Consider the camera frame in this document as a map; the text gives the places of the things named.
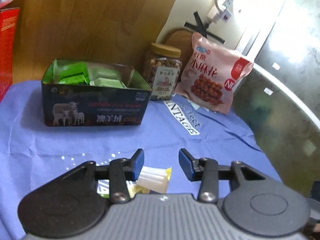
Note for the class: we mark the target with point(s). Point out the white jelly cup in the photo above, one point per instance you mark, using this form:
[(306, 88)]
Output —
[(155, 178)]

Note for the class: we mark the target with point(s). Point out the blue printed cloth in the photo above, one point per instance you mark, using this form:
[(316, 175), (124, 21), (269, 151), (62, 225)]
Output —
[(62, 142)]

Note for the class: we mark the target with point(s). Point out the pink snack bag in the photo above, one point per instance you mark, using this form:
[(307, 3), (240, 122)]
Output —
[(210, 75)]

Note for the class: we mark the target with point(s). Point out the black tape cross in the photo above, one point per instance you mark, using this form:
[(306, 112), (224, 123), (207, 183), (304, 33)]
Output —
[(200, 23)]

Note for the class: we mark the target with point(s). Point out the light green wafer packet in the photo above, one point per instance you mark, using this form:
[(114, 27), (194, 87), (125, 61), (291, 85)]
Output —
[(107, 82)]

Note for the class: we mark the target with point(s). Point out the white power strip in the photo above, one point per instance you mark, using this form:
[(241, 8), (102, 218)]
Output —
[(223, 7)]

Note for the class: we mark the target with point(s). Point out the green pickled vegetable packet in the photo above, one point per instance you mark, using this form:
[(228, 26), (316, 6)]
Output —
[(103, 190)]

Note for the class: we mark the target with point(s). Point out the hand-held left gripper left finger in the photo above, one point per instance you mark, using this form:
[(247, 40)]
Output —
[(138, 163)]

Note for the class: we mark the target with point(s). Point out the dark green snack packet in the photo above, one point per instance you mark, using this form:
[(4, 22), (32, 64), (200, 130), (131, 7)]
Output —
[(72, 73)]

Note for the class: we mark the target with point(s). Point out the clear nut jar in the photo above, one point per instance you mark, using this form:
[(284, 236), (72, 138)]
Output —
[(162, 72)]

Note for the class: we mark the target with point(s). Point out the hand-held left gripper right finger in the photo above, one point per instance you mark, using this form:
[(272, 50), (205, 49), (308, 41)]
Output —
[(185, 165)]

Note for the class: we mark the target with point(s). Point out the red gift bag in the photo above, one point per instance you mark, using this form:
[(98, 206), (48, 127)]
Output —
[(7, 55)]

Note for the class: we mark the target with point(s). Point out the wooden headboard panel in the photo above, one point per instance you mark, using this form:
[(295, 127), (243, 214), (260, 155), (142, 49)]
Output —
[(100, 22)]

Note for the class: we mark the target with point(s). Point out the dark sheep-print tin box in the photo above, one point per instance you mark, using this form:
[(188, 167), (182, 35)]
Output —
[(100, 107)]

